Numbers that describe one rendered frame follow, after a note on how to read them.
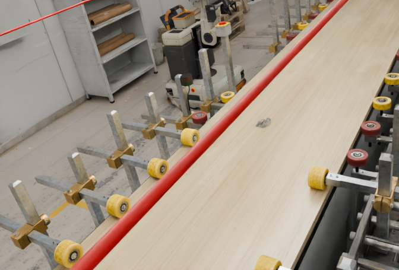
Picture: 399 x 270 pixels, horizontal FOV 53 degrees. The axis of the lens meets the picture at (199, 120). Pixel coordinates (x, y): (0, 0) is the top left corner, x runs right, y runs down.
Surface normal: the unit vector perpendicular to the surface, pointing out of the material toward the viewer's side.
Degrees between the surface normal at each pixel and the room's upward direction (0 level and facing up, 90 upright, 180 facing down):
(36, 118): 90
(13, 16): 90
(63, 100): 90
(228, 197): 0
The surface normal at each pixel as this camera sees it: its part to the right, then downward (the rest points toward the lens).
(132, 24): -0.53, 0.49
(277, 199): -0.18, -0.86
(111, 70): 0.83, 0.13
